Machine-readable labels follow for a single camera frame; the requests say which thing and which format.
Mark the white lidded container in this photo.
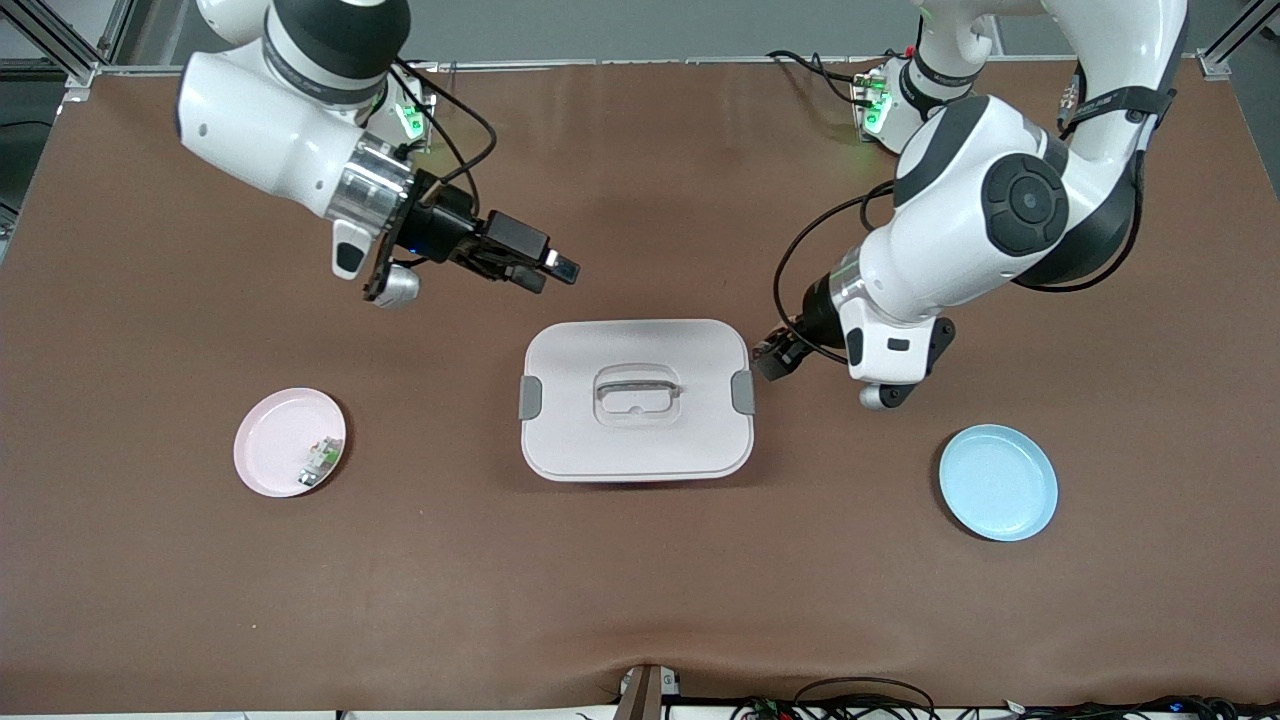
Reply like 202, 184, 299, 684
518, 319, 757, 484

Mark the light blue round plate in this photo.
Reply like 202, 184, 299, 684
938, 424, 1059, 543

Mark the pink round plate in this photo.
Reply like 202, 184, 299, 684
233, 388, 349, 499

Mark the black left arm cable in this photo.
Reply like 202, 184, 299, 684
773, 183, 898, 366

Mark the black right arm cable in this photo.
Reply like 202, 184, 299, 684
395, 58, 499, 216

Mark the black cable at arm base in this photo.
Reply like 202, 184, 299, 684
767, 48, 863, 106

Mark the black cable strap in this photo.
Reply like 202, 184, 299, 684
1058, 85, 1179, 133

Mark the aluminium frame profile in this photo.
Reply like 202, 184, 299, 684
1197, 0, 1280, 81
0, 0, 136, 89

